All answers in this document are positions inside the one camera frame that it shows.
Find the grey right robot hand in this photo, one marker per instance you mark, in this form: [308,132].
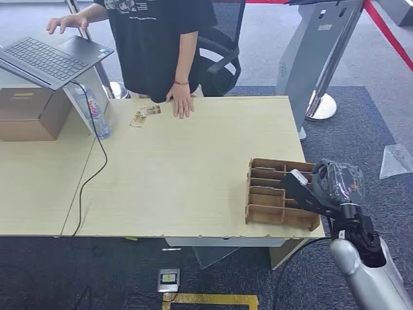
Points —
[338,184]

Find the person's right hand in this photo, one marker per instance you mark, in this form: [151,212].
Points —
[69,21]

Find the person's left hand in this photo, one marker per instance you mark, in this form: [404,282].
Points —
[181,100]

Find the brown wooden card organizer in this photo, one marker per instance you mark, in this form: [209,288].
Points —
[264,201]

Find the person's right forearm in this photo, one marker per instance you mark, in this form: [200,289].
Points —
[96,13]

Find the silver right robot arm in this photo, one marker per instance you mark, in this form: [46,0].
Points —
[365,282]

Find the person's left forearm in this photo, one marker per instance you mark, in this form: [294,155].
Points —
[186,55]

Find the person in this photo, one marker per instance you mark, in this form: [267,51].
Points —
[148,51]

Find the grey open laptop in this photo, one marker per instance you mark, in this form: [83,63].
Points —
[48,60]

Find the black office chair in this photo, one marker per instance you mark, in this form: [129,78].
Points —
[222,64]

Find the clear plastic water bottle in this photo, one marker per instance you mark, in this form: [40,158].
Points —
[95,113]

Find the brown cardboard box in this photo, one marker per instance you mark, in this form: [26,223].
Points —
[29,113]

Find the grey desk underframe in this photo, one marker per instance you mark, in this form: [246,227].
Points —
[212,252]

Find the red barrier belt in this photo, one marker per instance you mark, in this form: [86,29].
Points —
[386,32]

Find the silver floor socket box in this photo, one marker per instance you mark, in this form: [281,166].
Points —
[168,280]

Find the grey angled floor unit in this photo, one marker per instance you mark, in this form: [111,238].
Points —
[400,10]

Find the yellow floor tape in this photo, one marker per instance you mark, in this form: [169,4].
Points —
[209,298]

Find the chrome stanchion post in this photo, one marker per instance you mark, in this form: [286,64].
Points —
[322,109]
[117,90]

